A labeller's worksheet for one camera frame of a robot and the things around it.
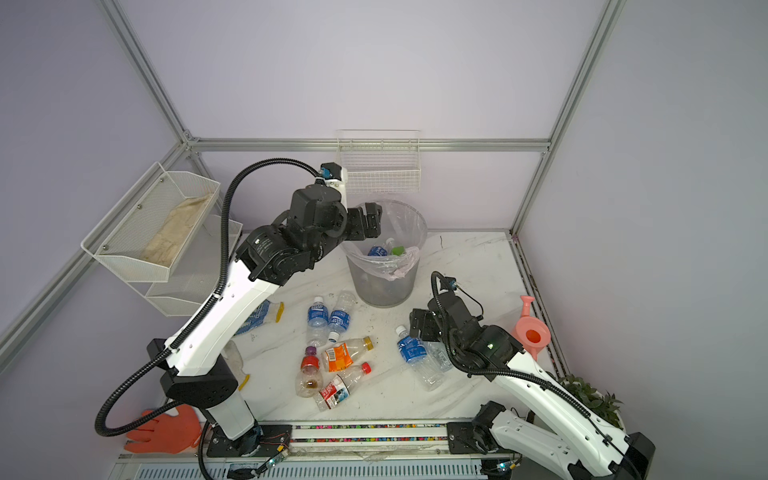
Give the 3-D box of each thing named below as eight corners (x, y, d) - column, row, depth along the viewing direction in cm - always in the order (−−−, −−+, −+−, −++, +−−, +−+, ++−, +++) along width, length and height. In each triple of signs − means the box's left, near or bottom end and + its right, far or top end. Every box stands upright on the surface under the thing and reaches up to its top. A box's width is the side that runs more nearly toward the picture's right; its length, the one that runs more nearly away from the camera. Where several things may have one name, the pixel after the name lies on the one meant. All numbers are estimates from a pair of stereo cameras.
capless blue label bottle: (326, 341, 91) (324, 334, 88) (340, 297, 102) (338, 289, 98) (344, 344, 91) (342, 337, 87) (356, 299, 102) (354, 291, 98)
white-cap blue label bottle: (305, 346, 91) (301, 340, 87) (313, 302, 101) (311, 295, 97) (327, 346, 91) (324, 340, 87) (333, 302, 101) (331, 295, 97)
